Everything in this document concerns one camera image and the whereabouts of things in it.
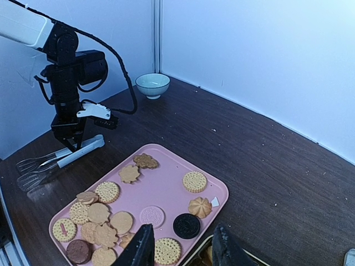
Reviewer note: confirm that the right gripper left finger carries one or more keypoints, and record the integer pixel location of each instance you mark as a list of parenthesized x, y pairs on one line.
[(141, 249)]

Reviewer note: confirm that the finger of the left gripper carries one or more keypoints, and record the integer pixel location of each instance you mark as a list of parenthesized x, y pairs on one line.
[(67, 144), (78, 134)]

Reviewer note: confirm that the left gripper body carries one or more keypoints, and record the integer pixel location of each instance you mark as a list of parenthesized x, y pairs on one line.
[(63, 126)]

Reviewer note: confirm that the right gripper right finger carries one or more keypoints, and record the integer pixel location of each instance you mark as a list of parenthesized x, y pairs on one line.
[(226, 250)]

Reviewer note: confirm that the gold cookie tin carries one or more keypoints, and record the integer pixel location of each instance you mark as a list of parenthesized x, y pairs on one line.
[(203, 255)]

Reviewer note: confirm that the silver white tongs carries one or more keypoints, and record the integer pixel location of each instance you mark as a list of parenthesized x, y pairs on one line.
[(35, 171)]

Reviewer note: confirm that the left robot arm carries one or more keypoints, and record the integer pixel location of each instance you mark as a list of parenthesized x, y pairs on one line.
[(61, 80)]

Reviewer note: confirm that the round embossed cookie bottom right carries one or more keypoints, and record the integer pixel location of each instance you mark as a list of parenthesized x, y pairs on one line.
[(167, 251)]

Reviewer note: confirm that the pink round cookie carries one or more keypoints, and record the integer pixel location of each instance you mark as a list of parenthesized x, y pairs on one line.
[(152, 215)]

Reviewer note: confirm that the black sandwich cookie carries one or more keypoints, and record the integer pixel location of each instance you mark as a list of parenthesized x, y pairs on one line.
[(186, 226)]

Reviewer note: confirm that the swirl butter cookie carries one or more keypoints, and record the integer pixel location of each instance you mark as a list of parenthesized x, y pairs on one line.
[(200, 207)]

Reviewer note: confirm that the tan maple leaf cookie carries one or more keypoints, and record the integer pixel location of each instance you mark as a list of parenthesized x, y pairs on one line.
[(129, 174)]

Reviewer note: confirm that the dark red round cookie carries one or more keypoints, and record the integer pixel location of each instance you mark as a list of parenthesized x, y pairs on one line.
[(79, 251)]

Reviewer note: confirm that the brown leaf cookie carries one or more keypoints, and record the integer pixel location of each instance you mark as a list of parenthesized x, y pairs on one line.
[(145, 161)]

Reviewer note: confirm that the pink plastic tray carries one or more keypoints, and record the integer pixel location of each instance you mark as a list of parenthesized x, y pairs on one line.
[(163, 188)]

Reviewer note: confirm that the round cookie tray top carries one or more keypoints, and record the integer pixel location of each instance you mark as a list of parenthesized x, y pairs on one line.
[(194, 181)]

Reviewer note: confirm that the round cookie red mark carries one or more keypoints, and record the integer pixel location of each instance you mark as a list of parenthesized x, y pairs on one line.
[(64, 230)]

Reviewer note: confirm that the pale blue ceramic bowl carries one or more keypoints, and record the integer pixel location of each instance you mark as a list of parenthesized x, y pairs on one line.
[(152, 85)]

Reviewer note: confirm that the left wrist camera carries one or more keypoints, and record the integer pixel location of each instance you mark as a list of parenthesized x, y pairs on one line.
[(100, 114)]

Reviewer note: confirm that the left frame post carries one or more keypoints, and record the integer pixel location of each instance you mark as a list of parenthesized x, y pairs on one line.
[(157, 35)]

